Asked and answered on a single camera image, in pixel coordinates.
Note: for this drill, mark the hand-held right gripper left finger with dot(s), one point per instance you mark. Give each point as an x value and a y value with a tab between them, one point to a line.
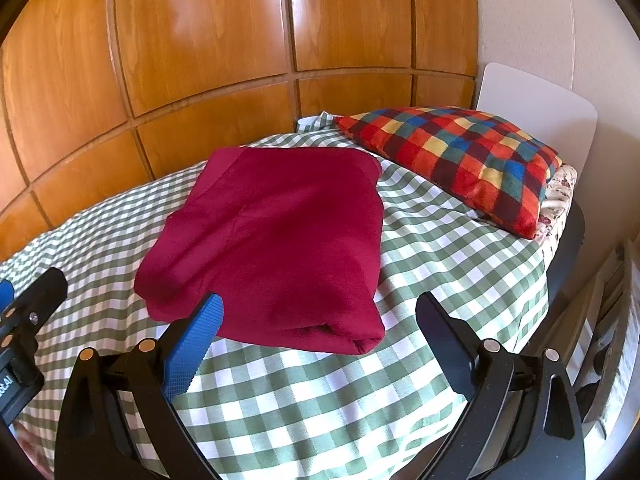
195	350

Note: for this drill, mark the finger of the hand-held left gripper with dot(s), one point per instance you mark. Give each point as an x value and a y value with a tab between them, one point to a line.
5	296
42	300

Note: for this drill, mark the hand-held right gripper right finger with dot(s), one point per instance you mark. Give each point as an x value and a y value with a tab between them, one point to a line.
442	345

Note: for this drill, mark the dark red sweater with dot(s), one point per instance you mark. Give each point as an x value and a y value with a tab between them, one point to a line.
280	240

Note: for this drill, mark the green checked bedsheet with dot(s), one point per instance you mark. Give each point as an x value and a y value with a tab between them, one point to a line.
310	400

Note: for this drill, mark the floral mattress cover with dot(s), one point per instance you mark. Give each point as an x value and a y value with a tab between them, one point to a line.
557	200

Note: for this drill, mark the multicolour checked pillow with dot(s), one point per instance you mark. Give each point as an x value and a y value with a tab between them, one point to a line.
450	160

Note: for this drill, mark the white headboard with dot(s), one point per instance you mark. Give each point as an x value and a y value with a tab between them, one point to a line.
540	110

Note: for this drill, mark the wooden wardrobe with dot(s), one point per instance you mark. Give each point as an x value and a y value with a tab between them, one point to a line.
200	35

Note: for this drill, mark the black bed frame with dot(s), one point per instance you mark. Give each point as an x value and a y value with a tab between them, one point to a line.
570	260

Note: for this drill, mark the grey slatted frame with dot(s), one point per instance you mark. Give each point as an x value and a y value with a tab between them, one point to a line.
612	320

